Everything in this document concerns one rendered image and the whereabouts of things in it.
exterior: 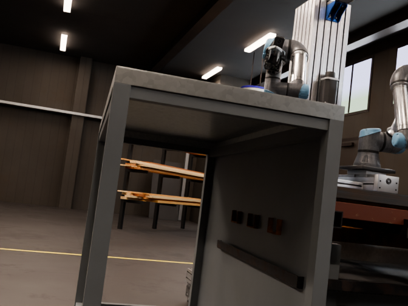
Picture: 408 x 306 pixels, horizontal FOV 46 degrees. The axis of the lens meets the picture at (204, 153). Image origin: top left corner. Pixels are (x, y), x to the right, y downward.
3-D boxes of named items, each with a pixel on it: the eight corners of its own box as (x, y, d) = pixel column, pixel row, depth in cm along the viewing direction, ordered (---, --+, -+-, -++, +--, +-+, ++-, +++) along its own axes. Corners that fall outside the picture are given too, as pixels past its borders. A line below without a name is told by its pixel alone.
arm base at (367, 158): (347, 166, 281) (349, 149, 281) (369, 169, 285) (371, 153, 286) (363, 166, 266) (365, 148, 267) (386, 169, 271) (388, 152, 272)
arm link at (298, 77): (309, 55, 273) (307, 106, 238) (289, 54, 275) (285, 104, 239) (311, 37, 266) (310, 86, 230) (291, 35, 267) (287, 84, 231)
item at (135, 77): (343, 121, 126) (345, 106, 126) (114, 82, 112) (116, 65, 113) (214, 150, 252) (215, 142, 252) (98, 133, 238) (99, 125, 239)
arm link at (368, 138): (354, 150, 282) (356, 127, 283) (376, 153, 283) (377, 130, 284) (362, 149, 270) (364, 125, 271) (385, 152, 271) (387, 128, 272)
